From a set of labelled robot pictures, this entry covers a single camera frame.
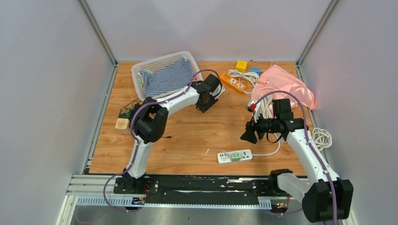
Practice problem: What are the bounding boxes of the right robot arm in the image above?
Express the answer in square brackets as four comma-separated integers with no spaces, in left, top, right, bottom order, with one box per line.
[240,98,354,223]

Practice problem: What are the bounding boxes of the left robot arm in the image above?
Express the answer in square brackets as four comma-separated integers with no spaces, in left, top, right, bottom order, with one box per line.
[122,74,225,194]

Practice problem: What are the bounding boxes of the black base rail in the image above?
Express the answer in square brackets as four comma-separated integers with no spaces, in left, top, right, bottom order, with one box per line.
[113,174,288,205]

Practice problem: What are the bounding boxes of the white cable coil on cloth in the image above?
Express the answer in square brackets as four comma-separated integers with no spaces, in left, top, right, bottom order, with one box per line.
[256,93,274,120]

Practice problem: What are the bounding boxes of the blue white striped cloth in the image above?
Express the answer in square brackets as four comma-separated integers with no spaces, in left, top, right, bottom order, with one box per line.
[138,57,194,97]

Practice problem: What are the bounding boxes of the orange power strip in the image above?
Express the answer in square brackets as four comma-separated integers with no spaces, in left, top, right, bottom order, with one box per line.
[220,73,246,94]

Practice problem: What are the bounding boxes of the green plug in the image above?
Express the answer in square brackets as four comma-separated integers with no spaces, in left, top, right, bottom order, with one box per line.
[230,152,242,162]

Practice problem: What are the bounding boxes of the pink cloth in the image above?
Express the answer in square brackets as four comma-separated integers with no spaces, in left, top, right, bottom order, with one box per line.
[251,65,318,111]

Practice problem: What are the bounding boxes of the white cable bundle by orange strip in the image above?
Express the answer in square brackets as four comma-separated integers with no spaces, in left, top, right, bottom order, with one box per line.
[228,68,260,96]

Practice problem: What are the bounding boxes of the green patterned cube socket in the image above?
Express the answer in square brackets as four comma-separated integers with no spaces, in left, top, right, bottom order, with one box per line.
[118,107,133,120]

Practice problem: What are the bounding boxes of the small blue cube socket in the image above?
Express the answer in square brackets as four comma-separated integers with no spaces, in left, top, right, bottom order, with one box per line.
[251,67,261,76]

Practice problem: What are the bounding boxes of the white plastic basket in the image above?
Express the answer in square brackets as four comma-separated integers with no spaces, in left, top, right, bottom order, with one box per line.
[131,51,203,100]

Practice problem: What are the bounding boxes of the beige wooden cube socket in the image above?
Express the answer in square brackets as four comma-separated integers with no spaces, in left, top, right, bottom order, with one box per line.
[115,118,130,135]

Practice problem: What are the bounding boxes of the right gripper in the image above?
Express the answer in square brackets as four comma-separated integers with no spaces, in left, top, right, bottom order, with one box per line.
[240,111,279,144]

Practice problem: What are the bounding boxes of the white power strip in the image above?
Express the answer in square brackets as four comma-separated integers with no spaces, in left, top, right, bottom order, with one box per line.
[217,149,253,165]

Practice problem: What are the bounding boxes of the white coiled cable right edge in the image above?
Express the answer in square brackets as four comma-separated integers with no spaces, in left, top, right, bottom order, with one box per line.
[311,127,333,151]

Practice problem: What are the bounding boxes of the yellow cube socket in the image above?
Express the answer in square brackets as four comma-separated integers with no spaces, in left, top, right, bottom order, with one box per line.
[235,60,248,73]

